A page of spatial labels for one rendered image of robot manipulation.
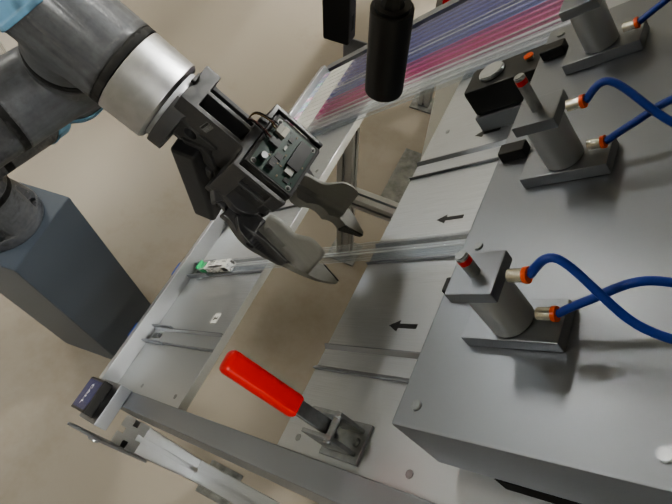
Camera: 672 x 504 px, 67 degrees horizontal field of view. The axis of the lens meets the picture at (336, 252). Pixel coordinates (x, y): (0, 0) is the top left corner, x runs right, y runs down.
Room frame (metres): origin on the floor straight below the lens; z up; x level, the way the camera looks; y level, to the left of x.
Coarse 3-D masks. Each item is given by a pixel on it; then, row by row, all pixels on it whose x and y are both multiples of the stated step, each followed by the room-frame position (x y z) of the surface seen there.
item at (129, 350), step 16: (304, 96) 0.71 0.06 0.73; (288, 112) 0.67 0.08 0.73; (208, 224) 0.43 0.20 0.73; (224, 224) 0.44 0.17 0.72; (208, 240) 0.40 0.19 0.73; (192, 256) 0.37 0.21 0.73; (176, 272) 0.35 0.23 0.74; (192, 272) 0.35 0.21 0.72; (176, 288) 0.32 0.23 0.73; (160, 304) 0.30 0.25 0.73; (144, 320) 0.27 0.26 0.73; (160, 320) 0.28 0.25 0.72; (128, 336) 0.25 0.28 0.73; (144, 336) 0.25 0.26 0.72; (128, 352) 0.23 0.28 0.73; (112, 368) 0.20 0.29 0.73
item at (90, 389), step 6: (90, 384) 0.17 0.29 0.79; (96, 384) 0.16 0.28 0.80; (84, 390) 0.16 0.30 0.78; (90, 390) 0.16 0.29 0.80; (96, 390) 0.16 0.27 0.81; (78, 396) 0.16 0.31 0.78; (84, 396) 0.15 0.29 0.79; (90, 396) 0.15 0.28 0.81; (78, 402) 0.15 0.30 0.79; (84, 402) 0.14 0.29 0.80; (84, 408) 0.14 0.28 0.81
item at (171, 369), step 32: (352, 128) 0.52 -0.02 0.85; (320, 160) 0.47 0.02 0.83; (288, 224) 0.36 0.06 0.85; (224, 256) 0.36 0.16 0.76; (192, 288) 0.32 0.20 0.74; (224, 288) 0.29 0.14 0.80; (256, 288) 0.27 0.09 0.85; (192, 320) 0.25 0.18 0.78; (224, 320) 0.23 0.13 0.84; (160, 352) 0.22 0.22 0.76; (192, 352) 0.20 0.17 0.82; (128, 384) 0.18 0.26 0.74; (160, 384) 0.16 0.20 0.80; (192, 384) 0.15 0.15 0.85
